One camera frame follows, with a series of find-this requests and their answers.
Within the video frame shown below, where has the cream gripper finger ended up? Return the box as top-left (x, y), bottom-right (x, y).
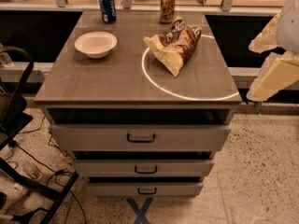
top-left (249, 14), bottom-right (279, 53)
top-left (246, 51), bottom-right (299, 102)

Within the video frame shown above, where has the brown chip bag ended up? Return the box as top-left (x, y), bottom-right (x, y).
top-left (143, 17), bottom-right (202, 77)

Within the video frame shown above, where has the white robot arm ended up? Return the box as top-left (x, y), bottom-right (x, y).
top-left (246, 0), bottom-right (299, 102)

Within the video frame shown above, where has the white paper bowl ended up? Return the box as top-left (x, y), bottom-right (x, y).
top-left (75, 32), bottom-right (117, 59)

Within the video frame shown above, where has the brown soda can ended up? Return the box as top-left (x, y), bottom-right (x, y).
top-left (160, 0), bottom-right (175, 23)

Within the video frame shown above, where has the grey drawer cabinet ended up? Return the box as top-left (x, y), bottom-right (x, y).
top-left (35, 11), bottom-right (241, 185)

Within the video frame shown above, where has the blue soda can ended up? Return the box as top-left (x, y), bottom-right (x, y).
top-left (99, 0), bottom-right (117, 23)

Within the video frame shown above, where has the plastic water bottle on floor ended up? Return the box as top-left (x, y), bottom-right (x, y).
top-left (22, 161), bottom-right (43, 180)

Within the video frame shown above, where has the white power strip on floor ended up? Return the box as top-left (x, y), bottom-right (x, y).
top-left (0, 183), bottom-right (29, 214)

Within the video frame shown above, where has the bottom drawer with black handle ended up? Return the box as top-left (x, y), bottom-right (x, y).
top-left (87, 182), bottom-right (203, 197)

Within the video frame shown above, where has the drawer with black handle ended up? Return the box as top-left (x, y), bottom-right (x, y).
top-left (74, 160), bottom-right (214, 177)
top-left (87, 182), bottom-right (203, 197)
top-left (51, 125), bottom-right (230, 152)

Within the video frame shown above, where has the middle drawer with black handle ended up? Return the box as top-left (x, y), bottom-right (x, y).
top-left (74, 160), bottom-right (214, 177)

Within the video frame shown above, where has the top drawer with black handle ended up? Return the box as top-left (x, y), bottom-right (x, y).
top-left (51, 125), bottom-right (230, 152)

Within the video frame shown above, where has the black cable on floor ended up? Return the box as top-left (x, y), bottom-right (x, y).
top-left (6, 115), bottom-right (88, 224)

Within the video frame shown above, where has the black metal cart frame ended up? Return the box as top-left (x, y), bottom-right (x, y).
top-left (0, 46), bottom-right (80, 224)

